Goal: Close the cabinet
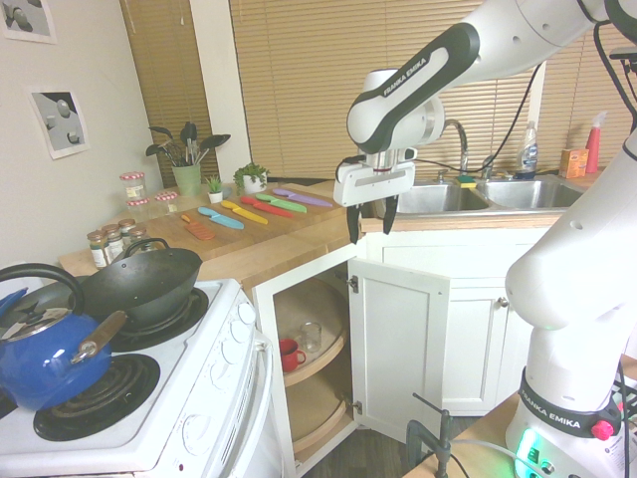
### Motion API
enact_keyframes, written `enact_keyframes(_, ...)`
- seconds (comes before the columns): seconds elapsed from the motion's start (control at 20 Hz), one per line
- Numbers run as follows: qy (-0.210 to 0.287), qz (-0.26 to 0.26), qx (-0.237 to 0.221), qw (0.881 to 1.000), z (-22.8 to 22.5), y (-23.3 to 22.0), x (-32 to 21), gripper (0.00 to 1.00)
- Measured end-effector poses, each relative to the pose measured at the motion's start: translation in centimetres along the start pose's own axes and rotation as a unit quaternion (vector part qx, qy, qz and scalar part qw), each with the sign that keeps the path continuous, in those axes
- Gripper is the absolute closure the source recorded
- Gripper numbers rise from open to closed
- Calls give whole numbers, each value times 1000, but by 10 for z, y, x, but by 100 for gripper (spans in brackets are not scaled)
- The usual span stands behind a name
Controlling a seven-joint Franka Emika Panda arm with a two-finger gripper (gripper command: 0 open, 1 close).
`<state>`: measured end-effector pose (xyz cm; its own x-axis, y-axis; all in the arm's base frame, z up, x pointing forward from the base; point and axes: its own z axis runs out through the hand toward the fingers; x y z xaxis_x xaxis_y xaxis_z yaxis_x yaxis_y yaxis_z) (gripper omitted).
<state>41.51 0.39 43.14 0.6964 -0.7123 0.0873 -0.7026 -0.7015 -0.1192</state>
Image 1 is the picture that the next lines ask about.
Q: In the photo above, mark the red knife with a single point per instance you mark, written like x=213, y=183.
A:
x=266, y=206

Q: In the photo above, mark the orange knife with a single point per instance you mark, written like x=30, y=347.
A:
x=199, y=230

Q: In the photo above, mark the red mug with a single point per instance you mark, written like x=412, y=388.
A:
x=289, y=354

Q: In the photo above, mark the metal door hinge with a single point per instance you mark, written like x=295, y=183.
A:
x=356, y=406
x=354, y=284

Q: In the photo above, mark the chrome kitchen faucet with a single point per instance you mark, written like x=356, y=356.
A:
x=462, y=144

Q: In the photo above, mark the purple knife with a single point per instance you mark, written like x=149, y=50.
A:
x=303, y=197

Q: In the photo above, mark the bushy plant in white pot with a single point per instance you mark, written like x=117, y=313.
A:
x=251, y=179

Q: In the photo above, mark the grey shapes wall print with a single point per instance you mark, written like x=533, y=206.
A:
x=27, y=17
x=60, y=122

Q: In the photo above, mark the yellow knife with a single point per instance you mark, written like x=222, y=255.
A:
x=244, y=211

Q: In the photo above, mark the clear glass jar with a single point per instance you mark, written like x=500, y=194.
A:
x=310, y=337

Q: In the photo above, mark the clear plastic tube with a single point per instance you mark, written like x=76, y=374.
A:
x=488, y=445

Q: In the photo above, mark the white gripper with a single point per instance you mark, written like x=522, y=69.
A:
x=373, y=181

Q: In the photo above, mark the black metal clamp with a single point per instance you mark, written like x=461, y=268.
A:
x=442, y=438

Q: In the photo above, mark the small plant in white pot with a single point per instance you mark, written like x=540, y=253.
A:
x=215, y=191

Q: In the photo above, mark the blue knife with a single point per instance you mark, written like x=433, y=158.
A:
x=221, y=218

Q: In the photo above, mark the green utensil holder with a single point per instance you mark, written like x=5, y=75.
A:
x=186, y=180

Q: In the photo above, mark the wide wooden window blind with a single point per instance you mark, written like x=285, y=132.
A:
x=298, y=74

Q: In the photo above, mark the clear dish soap bottle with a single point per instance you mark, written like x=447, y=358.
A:
x=526, y=154

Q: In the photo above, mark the black camera stand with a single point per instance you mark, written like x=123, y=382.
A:
x=628, y=55

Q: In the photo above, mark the black coil burner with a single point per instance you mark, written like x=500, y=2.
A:
x=169, y=323
x=114, y=393

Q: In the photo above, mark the white stove knob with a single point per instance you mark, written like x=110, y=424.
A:
x=245, y=314
x=193, y=434
x=232, y=347
x=219, y=374

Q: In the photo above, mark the wooden lazy susan shelf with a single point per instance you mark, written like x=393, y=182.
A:
x=318, y=418
x=313, y=309

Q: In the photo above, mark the yellow green sponge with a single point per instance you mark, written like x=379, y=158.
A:
x=467, y=181

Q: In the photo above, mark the white panelled door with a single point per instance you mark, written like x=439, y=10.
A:
x=448, y=244

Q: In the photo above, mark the black plastic spoon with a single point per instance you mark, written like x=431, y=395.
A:
x=159, y=133
x=215, y=142

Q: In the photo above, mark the green knife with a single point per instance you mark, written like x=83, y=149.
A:
x=281, y=202

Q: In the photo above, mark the white sink cabinet door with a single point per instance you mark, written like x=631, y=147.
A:
x=473, y=348

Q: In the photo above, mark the red emergency stop button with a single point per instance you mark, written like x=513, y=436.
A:
x=603, y=429

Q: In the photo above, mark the stainless steel double sink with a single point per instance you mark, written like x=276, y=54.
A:
x=527, y=195

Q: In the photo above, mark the narrow wooden window blind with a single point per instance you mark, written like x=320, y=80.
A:
x=169, y=74

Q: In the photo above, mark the pink spray bottle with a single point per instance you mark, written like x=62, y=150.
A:
x=593, y=144

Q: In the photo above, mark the glass jar red checkered lid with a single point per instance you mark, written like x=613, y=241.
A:
x=166, y=204
x=132, y=185
x=138, y=209

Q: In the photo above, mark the spice jar with brown lid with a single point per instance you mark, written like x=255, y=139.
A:
x=139, y=236
x=127, y=228
x=98, y=251
x=114, y=243

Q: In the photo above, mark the large wooden cutting board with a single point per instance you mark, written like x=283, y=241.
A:
x=283, y=230

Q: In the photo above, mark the orange cardboard box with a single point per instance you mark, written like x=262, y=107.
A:
x=573, y=163

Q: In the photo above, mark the white corner cabinet door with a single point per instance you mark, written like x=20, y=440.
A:
x=398, y=348

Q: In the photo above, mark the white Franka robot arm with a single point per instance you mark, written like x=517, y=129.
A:
x=572, y=279

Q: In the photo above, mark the white electric stove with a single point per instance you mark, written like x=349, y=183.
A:
x=164, y=413

